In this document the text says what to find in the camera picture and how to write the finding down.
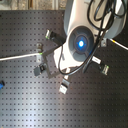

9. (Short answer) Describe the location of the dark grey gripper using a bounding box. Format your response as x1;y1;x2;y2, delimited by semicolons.
39;48;70;80

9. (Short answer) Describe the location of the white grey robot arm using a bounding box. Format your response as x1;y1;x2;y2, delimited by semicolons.
46;0;127;78

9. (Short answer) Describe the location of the small grey clip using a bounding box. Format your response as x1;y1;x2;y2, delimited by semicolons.
37;42;43;50

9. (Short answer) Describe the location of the black perforated breadboard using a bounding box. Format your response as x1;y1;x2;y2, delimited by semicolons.
0;11;128;128

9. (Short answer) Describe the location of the white cable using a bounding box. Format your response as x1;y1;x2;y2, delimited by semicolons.
0;52;43;62

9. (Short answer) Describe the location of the upper left cable clip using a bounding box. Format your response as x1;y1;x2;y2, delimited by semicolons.
45;30;55;40

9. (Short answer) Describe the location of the bottom cable clip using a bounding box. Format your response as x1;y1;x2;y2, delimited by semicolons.
59;79;70;94

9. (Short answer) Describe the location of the white cable right end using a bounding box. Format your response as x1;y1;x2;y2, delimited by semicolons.
109;38;128;52

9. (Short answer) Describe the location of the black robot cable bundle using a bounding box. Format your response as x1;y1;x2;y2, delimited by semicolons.
57;0;126;76

